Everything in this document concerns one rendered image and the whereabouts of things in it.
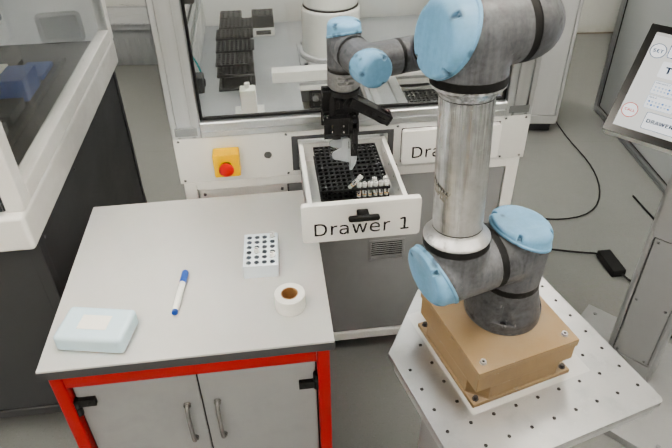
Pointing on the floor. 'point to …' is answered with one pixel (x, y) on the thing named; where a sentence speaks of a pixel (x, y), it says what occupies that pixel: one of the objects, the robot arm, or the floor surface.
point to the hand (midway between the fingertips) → (352, 160)
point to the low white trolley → (197, 330)
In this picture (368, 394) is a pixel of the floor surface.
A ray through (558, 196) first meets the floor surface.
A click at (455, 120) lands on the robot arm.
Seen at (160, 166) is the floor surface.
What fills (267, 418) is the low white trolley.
